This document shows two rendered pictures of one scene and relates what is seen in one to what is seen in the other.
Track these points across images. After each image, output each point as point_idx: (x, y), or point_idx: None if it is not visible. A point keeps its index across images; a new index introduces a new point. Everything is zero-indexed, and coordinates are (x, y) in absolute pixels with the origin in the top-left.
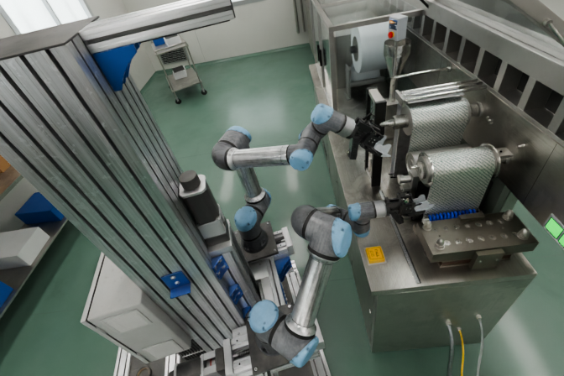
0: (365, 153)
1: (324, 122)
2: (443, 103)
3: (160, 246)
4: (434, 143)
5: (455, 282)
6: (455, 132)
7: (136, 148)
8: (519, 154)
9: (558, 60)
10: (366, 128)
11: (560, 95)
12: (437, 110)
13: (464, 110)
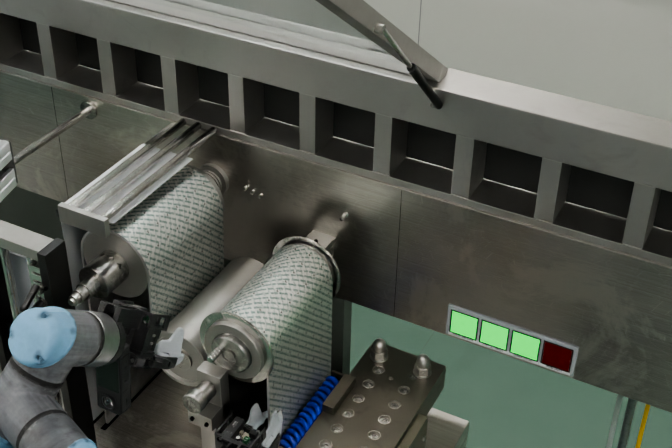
0: None
1: (68, 352)
2: (168, 193)
3: None
4: (188, 286)
5: None
6: (212, 243)
7: None
8: (345, 231)
9: (335, 58)
10: (134, 318)
11: (351, 110)
12: (169, 212)
13: (209, 191)
